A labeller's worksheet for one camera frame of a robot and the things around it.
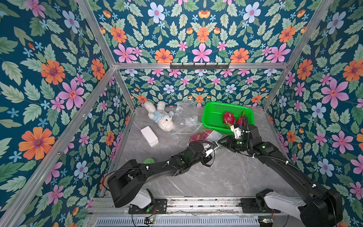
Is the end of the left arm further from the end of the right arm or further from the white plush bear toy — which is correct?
the white plush bear toy

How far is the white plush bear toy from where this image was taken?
39.7 inches

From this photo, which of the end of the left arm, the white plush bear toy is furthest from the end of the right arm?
the white plush bear toy
